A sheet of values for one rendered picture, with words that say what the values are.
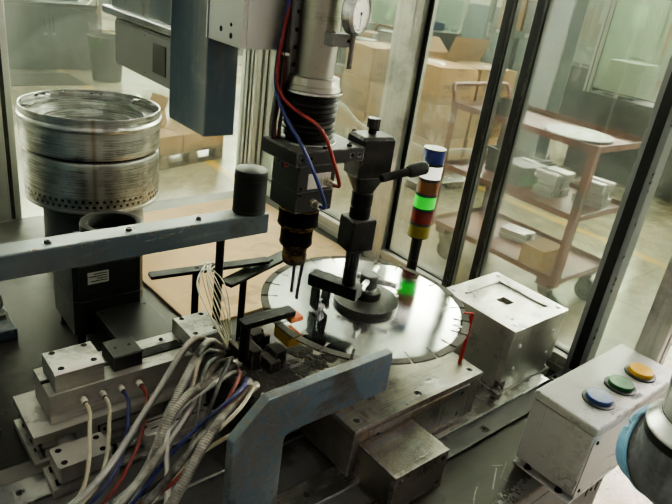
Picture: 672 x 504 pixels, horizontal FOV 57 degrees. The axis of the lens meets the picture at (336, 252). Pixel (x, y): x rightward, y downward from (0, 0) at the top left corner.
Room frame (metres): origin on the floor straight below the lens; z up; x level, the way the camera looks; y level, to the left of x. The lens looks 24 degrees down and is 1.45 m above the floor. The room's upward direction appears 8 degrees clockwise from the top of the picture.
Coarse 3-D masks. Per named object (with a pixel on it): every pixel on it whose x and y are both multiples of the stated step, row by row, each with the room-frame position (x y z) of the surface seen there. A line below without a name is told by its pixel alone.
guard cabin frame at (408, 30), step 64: (0, 0) 1.50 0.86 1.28; (512, 0) 1.35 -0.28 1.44; (0, 64) 1.49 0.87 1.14; (256, 64) 1.97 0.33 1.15; (0, 128) 1.48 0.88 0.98; (256, 128) 1.97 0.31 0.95; (384, 128) 1.56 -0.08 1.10; (512, 128) 1.30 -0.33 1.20; (0, 192) 1.47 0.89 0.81; (384, 192) 1.53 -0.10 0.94; (384, 256) 1.50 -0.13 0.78; (448, 256) 1.36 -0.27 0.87
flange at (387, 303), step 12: (384, 288) 0.96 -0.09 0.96; (336, 300) 0.90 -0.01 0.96; (348, 300) 0.90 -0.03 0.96; (360, 300) 0.90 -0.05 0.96; (372, 300) 0.90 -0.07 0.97; (384, 300) 0.92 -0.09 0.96; (396, 300) 0.93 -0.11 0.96; (348, 312) 0.87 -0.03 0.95; (360, 312) 0.87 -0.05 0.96; (372, 312) 0.87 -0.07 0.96; (384, 312) 0.88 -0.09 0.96
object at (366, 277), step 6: (342, 270) 0.93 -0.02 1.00; (366, 270) 0.93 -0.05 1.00; (372, 270) 0.94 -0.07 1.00; (378, 270) 0.95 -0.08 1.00; (360, 276) 0.92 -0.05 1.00; (366, 276) 0.91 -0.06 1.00; (372, 276) 0.91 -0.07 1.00; (378, 276) 0.92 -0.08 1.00; (360, 282) 0.92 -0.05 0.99; (366, 282) 0.90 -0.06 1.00; (372, 282) 0.91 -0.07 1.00; (378, 282) 0.91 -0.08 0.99; (384, 282) 0.91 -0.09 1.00; (390, 282) 0.91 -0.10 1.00; (366, 288) 0.91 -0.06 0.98; (372, 288) 0.91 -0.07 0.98
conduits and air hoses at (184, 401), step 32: (224, 352) 0.79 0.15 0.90; (160, 384) 0.72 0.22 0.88; (192, 384) 0.69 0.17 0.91; (256, 384) 0.73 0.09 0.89; (128, 416) 0.70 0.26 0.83; (224, 416) 0.64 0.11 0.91; (160, 448) 0.60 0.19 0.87; (192, 448) 0.60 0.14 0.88; (96, 480) 0.59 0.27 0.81; (160, 480) 0.58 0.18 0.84
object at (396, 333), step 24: (312, 264) 1.04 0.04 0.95; (336, 264) 1.05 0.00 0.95; (360, 264) 1.07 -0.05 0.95; (384, 264) 1.08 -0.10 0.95; (288, 288) 0.93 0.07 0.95; (408, 288) 0.99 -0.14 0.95; (432, 288) 1.01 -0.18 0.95; (312, 312) 0.86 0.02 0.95; (336, 312) 0.87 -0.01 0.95; (408, 312) 0.91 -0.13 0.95; (432, 312) 0.92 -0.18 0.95; (456, 312) 0.93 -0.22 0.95; (312, 336) 0.79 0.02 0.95; (336, 336) 0.80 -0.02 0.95; (360, 336) 0.81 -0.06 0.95; (384, 336) 0.82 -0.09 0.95; (408, 336) 0.83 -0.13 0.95; (432, 336) 0.84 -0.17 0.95; (456, 336) 0.85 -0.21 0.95
